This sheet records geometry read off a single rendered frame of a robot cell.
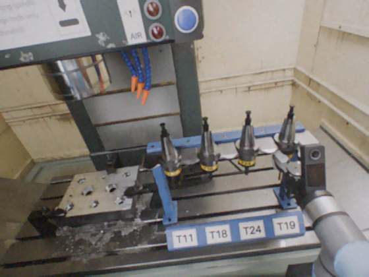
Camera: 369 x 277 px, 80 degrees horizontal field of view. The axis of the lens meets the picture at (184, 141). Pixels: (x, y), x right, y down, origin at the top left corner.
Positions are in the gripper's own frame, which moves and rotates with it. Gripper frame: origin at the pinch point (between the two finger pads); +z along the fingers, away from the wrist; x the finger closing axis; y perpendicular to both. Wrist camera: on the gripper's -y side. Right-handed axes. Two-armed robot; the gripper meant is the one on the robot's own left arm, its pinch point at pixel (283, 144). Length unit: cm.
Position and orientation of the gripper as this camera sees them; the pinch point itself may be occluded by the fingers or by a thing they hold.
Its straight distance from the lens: 70.3
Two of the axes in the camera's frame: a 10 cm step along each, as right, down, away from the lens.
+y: 1.2, 8.0, 5.9
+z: -0.5, -5.9, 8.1
